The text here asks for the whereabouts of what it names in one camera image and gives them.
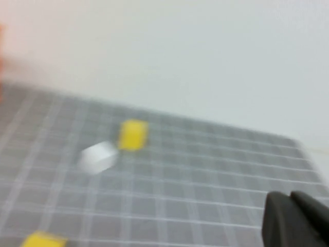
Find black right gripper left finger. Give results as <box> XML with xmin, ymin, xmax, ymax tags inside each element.
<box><xmin>261</xmin><ymin>191</ymin><xmax>325</xmax><ymax>247</ymax></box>

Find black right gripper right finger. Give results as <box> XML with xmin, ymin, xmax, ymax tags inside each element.
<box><xmin>289</xmin><ymin>189</ymin><xmax>329</xmax><ymax>247</ymax></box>

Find orange plastic cutlery holder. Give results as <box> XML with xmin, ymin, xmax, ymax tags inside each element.
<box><xmin>0</xmin><ymin>24</ymin><xmax>6</xmax><ymax>77</ymax></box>

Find grey grid table mat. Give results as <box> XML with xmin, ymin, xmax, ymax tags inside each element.
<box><xmin>0</xmin><ymin>82</ymin><xmax>329</xmax><ymax>247</ymax></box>

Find yellow cube block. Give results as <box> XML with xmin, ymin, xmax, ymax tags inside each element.
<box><xmin>118</xmin><ymin>119</ymin><xmax>149</xmax><ymax>152</ymax></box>
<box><xmin>20</xmin><ymin>231</ymin><xmax>68</xmax><ymax>247</ymax></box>

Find white cube block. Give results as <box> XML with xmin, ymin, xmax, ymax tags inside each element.
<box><xmin>78</xmin><ymin>140</ymin><xmax>119</xmax><ymax>176</ymax></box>

